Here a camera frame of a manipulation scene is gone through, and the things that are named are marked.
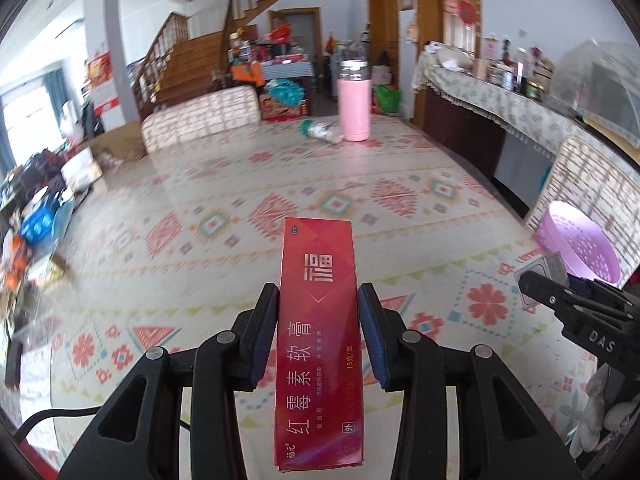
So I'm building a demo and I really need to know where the red long ointment box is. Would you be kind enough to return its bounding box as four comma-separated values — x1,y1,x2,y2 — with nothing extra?
273,218,364,471

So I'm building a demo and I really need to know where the grey barcode small box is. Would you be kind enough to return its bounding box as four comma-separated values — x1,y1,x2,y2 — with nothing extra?
514,252,570,308

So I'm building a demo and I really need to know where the purple perforated trash basket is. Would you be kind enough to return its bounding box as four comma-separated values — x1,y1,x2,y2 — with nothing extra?
536,200,622,285

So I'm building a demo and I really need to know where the right hand grey glove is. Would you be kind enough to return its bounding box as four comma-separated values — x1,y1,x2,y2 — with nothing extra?
570,364,639,460

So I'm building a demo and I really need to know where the patterned chair near basket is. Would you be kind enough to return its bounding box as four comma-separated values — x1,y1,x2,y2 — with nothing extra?
524,136,639,286

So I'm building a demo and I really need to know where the sideboard with floral cloth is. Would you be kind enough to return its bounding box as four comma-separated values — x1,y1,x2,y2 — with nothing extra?
410,49,640,212

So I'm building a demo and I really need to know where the clear mesh food cover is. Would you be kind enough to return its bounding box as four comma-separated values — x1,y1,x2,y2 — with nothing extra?
546,40,639,148

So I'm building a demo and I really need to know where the green shopping bag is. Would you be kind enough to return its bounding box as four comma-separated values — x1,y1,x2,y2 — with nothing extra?
375,84,401,115

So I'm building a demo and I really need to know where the green cap plastic bottle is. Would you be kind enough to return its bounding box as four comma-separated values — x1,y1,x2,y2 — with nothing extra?
300,119,344,144

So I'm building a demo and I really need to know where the pink tall tumbler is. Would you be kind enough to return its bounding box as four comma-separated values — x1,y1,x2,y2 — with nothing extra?
337,58,372,142

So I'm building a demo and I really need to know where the wooden staircase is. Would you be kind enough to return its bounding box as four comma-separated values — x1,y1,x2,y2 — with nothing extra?
132,0,279,119

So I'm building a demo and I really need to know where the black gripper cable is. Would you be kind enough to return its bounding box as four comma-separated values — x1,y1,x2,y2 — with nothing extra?
12,405,104,446

